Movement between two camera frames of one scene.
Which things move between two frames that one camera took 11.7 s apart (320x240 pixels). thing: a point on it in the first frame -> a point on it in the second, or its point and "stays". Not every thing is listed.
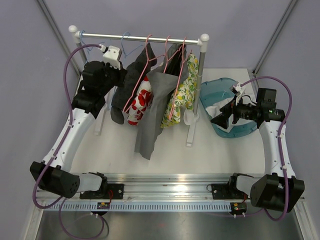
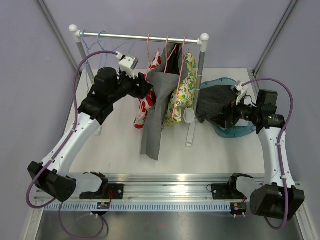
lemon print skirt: x=183 y=96 stays
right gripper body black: x=241 y=111 stays
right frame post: x=288 y=13 stays
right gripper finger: x=221 y=120 stays
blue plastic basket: x=213 y=90 stays
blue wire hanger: x=124 y=51 -> x=110 y=51
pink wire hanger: x=148 y=60 -> x=149 y=55
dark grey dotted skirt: x=122 y=93 -> x=212 y=100
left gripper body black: x=114 y=76 -> x=130 y=87
